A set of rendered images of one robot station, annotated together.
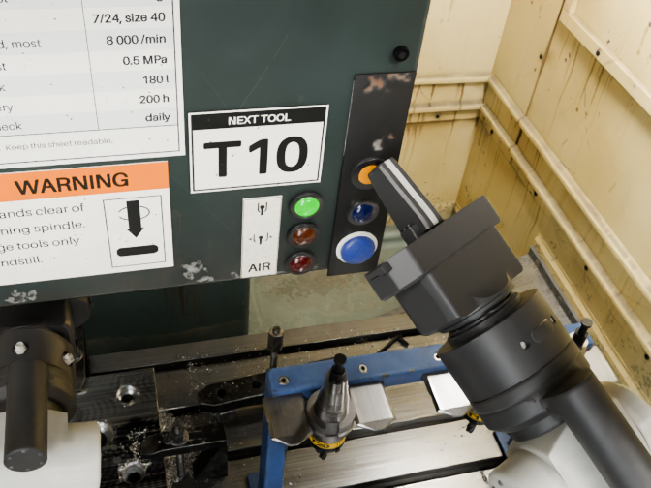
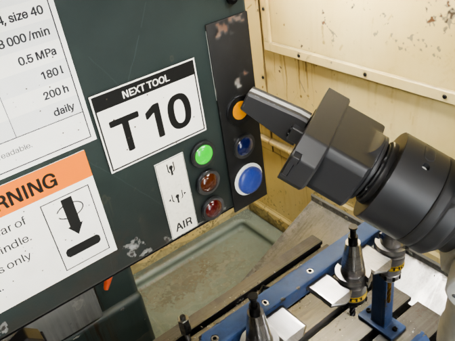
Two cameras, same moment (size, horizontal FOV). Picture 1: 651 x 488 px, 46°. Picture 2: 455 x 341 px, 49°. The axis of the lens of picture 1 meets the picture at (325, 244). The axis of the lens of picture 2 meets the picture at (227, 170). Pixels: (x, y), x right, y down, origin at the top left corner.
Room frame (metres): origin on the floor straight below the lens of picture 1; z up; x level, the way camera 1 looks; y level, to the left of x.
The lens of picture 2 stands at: (0.05, 0.09, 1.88)
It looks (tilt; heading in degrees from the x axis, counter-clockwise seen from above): 32 degrees down; 347
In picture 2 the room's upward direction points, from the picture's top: 9 degrees counter-clockwise
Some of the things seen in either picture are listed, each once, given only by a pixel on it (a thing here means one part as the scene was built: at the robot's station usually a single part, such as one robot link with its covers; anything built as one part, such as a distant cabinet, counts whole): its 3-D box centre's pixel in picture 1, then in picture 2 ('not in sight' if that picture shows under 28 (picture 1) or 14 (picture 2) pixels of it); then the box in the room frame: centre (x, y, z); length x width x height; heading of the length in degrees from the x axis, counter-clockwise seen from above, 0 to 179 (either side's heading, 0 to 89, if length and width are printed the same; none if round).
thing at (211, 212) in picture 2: (300, 263); (213, 208); (0.45, 0.02, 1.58); 0.02 x 0.01 x 0.02; 110
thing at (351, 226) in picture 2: not in sight; (353, 234); (0.63, -0.24, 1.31); 0.02 x 0.02 x 0.03
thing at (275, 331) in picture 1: (274, 351); (187, 335); (0.84, 0.06, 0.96); 0.03 x 0.03 x 0.13
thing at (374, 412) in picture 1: (371, 407); (285, 326); (0.58, -0.09, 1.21); 0.07 x 0.05 x 0.01; 20
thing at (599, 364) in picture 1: (594, 370); not in sight; (0.69, -0.40, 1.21); 0.07 x 0.05 x 0.01; 20
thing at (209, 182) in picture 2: (303, 235); (208, 182); (0.45, 0.02, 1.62); 0.02 x 0.01 x 0.02; 110
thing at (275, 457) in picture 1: (273, 451); not in sight; (0.59, 0.04, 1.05); 0.10 x 0.05 x 0.30; 20
